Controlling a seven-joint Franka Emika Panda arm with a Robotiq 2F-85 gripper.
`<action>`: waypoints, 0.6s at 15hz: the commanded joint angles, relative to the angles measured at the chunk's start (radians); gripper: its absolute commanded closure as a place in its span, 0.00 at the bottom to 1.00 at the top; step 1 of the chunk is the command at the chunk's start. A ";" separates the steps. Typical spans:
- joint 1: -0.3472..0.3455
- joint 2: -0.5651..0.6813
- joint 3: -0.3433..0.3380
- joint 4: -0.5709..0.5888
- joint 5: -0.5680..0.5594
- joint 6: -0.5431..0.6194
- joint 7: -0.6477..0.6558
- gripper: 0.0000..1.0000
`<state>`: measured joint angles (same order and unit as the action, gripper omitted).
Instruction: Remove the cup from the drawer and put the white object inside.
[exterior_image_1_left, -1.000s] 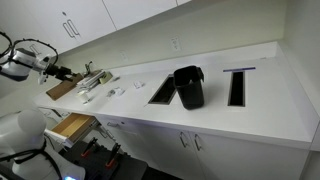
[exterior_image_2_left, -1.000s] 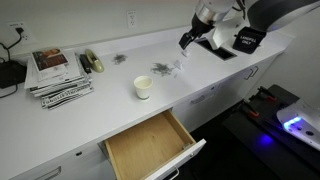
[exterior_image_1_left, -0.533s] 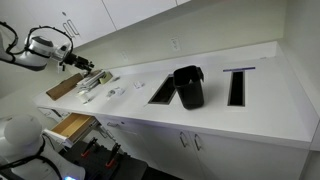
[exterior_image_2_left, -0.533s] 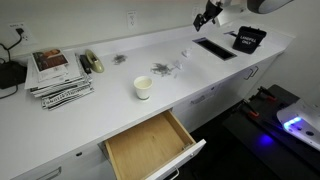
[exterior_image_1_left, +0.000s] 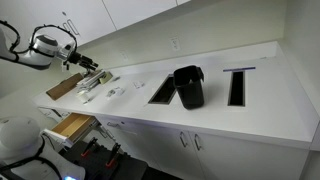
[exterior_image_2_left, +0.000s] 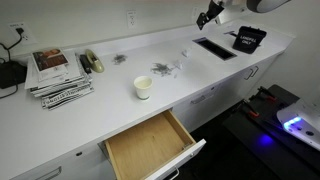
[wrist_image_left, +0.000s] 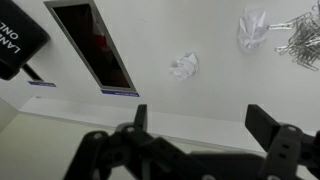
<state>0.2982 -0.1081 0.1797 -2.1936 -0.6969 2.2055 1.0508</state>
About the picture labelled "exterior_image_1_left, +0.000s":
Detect blue tape strip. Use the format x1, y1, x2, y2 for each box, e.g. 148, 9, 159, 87
222, 66, 257, 73

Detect pale yellow note pad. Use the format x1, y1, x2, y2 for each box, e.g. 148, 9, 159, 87
98, 71, 114, 85

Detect black orange bar clamp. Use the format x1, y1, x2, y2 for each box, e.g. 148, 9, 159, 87
105, 142, 122, 168
80, 136, 100, 160

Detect black robot mounting cart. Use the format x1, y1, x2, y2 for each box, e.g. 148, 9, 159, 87
58, 139, 149, 180

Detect wooden cutting board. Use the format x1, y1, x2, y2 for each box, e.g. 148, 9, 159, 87
45, 72, 85, 101

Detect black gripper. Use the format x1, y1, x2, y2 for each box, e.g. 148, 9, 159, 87
68, 52, 100, 71

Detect white paper cup green stripe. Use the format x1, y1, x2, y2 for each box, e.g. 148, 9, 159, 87
75, 90, 90, 105

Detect wide rectangular counter opening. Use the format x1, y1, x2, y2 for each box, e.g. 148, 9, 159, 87
147, 73, 180, 106

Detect narrow rectangular counter opening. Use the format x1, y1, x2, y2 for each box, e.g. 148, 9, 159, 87
227, 70, 247, 108

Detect wooden drawer white front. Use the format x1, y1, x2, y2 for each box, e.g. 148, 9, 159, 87
43, 112, 101, 148

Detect small white packet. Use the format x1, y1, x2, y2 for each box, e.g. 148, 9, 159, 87
132, 79, 146, 90

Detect white base cabinets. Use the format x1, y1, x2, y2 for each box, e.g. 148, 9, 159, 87
34, 105, 312, 180

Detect black plastic trash bin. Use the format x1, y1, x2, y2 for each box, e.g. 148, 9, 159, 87
173, 65, 206, 111

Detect white paper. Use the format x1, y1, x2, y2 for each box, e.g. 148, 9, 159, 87
106, 86, 126, 98

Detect white wall cabinets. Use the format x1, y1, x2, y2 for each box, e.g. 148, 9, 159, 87
0, 0, 193, 64

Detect metal cabinet door handle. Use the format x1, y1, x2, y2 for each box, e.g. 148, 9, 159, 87
62, 21, 76, 40
193, 133, 203, 152
179, 131, 190, 149
67, 18, 81, 37
96, 125, 116, 141

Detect white wall outlet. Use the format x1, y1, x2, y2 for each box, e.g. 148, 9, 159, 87
169, 36, 182, 52
120, 50, 130, 62

